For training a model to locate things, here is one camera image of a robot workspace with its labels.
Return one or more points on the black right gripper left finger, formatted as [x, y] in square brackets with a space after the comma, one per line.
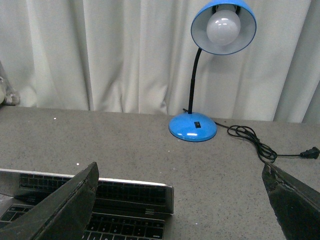
[63, 215]

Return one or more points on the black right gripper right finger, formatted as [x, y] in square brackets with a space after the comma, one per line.
[295, 204]

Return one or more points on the grey laptop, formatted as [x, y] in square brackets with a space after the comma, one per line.
[123, 209]

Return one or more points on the crumpled plastic bag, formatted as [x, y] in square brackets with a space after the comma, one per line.
[10, 96]

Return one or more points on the white curtain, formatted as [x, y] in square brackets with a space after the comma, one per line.
[136, 56]

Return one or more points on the blue desk lamp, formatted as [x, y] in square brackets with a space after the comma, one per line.
[221, 27]

